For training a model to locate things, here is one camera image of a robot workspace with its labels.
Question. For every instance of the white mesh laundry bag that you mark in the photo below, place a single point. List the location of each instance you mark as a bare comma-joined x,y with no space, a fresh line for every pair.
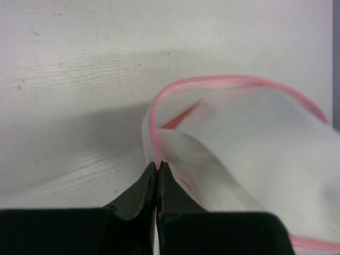
243,143

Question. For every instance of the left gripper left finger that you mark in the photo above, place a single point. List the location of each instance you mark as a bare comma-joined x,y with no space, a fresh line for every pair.
126,225

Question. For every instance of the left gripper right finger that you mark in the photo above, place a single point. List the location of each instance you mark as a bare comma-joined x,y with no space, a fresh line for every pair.
184,227

